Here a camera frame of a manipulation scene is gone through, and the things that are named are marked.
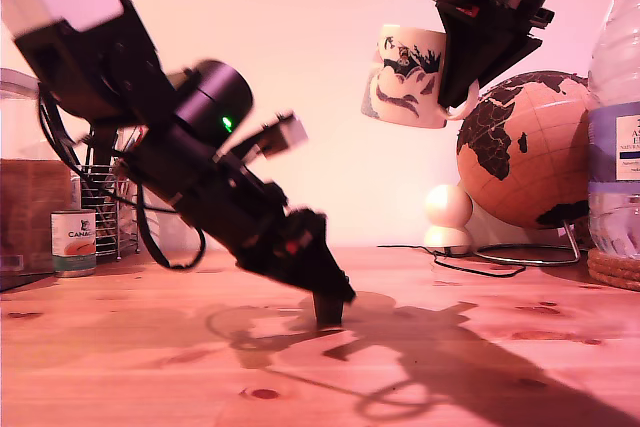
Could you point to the white round camera device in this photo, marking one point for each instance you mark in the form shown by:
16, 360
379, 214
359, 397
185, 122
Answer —
446, 207

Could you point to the cork coaster stack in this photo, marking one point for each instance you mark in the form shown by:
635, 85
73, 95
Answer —
615, 272

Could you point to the arm camera box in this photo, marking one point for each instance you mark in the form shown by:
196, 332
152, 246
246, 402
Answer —
287, 134

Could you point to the white printed coffee mug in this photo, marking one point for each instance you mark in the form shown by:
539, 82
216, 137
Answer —
400, 97

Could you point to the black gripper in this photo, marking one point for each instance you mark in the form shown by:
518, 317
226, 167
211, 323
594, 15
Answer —
250, 217

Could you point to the brown wooden box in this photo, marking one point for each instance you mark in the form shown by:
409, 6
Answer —
30, 207

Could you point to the glass jar with lid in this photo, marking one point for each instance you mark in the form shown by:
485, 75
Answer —
15, 122

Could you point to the large plastic water bottle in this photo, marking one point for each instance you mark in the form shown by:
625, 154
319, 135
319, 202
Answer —
615, 97

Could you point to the dark brown coffee capsule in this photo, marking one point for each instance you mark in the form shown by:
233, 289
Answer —
327, 312

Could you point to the cork globe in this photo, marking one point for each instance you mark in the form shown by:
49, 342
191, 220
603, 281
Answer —
540, 162

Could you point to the metal globe stand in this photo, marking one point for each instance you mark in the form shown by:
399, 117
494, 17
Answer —
572, 242

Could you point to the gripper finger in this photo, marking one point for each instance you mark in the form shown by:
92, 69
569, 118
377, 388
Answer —
505, 47
462, 47

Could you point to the labelled tin can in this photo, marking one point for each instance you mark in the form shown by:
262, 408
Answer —
73, 247

